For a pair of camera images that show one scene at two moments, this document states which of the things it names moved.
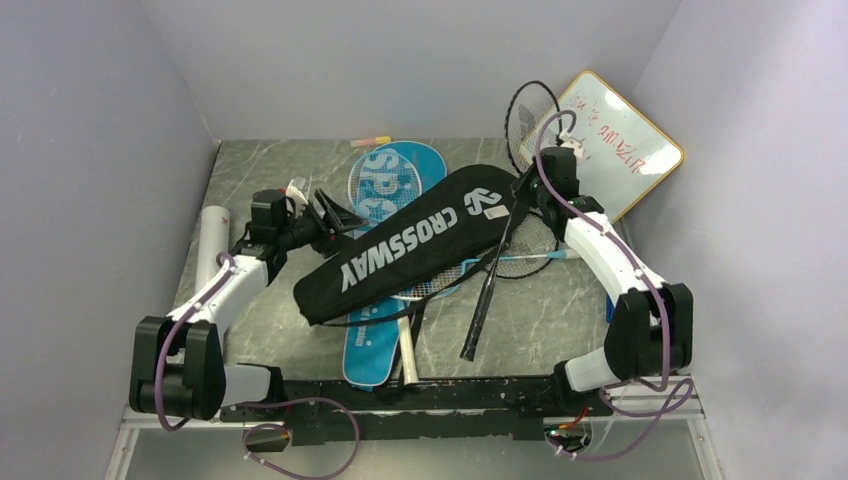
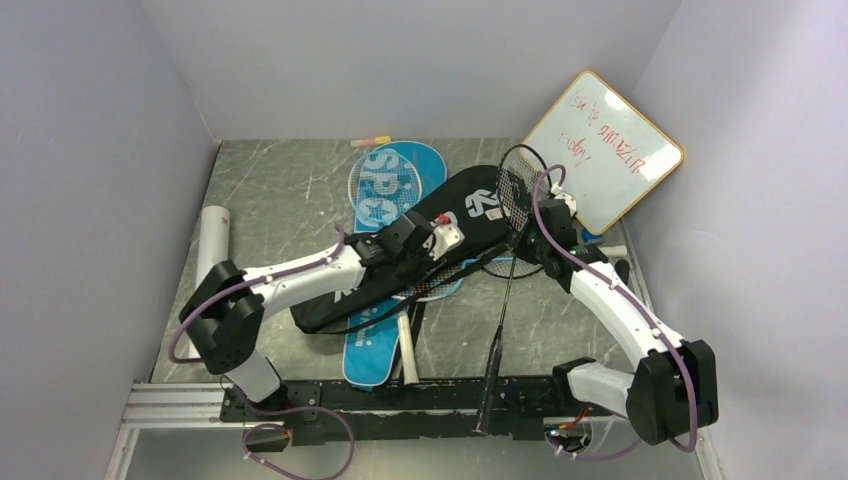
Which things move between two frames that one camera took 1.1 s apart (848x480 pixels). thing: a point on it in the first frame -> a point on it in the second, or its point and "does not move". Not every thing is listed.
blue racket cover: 382,178 does not move
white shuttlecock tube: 212,240 does not move
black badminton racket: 533,124 -> 522,179
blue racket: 450,280 does not move
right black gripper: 535,166 -> 522,249
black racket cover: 394,259 does not move
